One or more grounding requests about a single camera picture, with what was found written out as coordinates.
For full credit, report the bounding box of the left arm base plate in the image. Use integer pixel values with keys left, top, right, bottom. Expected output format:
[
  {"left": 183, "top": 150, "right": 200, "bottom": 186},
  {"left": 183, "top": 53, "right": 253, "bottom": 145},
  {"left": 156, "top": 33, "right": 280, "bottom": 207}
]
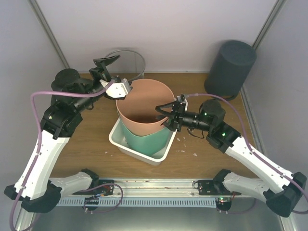
[{"left": 79, "top": 183, "right": 114, "bottom": 196}]

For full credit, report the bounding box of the grey slotted cable duct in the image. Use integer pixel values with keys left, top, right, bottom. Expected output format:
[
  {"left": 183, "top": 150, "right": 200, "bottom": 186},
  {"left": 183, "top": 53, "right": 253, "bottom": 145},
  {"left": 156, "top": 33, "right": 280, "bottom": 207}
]
[{"left": 57, "top": 197, "right": 217, "bottom": 207}]

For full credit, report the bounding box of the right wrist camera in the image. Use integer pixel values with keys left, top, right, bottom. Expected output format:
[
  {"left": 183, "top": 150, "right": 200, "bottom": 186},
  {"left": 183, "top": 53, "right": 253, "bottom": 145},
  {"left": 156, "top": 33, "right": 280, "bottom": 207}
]
[{"left": 176, "top": 94, "right": 188, "bottom": 106}]

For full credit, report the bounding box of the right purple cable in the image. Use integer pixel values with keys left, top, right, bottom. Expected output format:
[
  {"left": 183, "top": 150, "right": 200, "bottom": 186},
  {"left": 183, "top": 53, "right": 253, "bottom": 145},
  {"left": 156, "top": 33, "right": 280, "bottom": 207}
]
[{"left": 186, "top": 92, "right": 308, "bottom": 214}]

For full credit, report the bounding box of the white plastic tub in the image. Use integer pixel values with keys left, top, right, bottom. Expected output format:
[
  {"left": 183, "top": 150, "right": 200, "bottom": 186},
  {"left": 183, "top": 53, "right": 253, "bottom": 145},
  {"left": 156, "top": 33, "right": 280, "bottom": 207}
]
[{"left": 109, "top": 119, "right": 176, "bottom": 166}]

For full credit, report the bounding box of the salmon pink plastic bin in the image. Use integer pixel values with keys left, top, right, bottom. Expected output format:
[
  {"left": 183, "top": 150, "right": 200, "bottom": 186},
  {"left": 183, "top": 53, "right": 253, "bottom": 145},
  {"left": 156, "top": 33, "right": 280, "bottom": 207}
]
[{"left": 116, "top": 79, "right": 175, "bottom": 136}]

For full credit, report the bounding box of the aluminium mounting rail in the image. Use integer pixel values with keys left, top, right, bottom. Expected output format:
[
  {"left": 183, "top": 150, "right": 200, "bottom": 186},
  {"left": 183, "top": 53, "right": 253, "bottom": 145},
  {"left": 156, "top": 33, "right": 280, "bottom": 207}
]
[{"left": 48, "top": 177, "right": 256, "bottom": 198}]

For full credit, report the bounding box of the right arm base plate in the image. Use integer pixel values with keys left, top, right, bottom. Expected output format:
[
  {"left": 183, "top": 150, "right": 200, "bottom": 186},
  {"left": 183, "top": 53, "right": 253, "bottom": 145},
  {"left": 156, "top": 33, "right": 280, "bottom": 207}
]
[{"left": 192, "top": 180, "right": 241, "bottom": 196}]

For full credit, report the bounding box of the left aluminium frame post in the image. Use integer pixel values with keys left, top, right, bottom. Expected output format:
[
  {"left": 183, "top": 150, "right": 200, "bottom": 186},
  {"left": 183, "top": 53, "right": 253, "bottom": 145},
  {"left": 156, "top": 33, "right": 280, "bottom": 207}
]
[{"left": 28, "top": 0, "right": 70, "bottom": 68}]

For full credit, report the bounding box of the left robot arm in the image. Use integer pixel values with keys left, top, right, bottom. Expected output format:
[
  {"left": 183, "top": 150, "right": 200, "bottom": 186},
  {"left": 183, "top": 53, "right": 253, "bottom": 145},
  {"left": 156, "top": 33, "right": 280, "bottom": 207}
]
[{"left": 4, "top": 55, "right": 131, "bottom": 213}]

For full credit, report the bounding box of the green plastic bin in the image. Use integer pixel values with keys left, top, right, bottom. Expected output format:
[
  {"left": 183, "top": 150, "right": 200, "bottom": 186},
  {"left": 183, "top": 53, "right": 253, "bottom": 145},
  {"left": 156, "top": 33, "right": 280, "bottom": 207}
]
[{"left": 119, "top": 121, "right": 171, "bottom": 156}]

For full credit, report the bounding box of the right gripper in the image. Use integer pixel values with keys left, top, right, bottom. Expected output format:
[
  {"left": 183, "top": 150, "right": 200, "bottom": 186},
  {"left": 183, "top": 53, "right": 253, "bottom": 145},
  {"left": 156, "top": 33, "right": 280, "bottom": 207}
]
[{"left": 155, "top": 101, "right": 212, "bottom": 132}]

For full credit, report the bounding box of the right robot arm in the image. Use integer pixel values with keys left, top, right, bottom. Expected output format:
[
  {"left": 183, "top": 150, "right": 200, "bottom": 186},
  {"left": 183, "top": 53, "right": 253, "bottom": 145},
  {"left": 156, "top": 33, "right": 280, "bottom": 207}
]
[{"left": 155, "top": 95, "right": 307, "bottom": 218}]

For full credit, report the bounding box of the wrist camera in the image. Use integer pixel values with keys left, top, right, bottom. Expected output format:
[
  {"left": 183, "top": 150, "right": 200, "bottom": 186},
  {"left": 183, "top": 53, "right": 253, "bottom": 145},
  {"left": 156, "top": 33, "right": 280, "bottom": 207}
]
[
  {"left": 100, "top": 76, "right": 132, "bottom": 100},
  {"left": 176, "top": 94, "right": 188, "bottom": 106}
]

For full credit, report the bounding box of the aluminium frame post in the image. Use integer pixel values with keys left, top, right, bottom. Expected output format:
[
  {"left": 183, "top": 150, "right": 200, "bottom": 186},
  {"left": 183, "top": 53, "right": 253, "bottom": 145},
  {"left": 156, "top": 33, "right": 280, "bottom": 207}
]
[
  {"left": 28, "top": 0, "right": 70, "bottom": 68},
  {"left": 252, "top": 0, "right": 287, "bottom": 50}
]

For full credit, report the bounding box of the dark grey plastic bin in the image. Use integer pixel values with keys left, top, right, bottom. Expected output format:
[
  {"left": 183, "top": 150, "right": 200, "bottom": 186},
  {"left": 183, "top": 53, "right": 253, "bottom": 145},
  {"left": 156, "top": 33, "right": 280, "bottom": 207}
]
[{"left": 204, "top": 40, "right": 257, "bottom": 101}]

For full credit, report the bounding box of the silver wire mesh bin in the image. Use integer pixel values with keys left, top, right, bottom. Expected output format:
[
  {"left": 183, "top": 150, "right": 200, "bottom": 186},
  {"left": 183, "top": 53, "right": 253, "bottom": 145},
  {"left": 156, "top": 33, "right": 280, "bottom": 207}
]
[{"left": 105, "top": 49, "right": 146, "bottom": 81}]

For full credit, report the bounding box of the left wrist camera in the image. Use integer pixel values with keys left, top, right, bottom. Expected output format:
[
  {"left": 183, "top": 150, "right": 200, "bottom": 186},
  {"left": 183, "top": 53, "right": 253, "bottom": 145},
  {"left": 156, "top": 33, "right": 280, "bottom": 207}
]
[{"left": 100, "top": 76, "right": 132, "bottom": 100}]

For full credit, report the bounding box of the right aluminium frame post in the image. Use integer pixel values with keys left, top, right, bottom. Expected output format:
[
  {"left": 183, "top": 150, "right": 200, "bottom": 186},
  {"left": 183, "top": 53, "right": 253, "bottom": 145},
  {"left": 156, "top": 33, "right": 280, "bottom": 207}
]
[{"left": 252, "top": 0, "right": 287, "bottom": 50}]

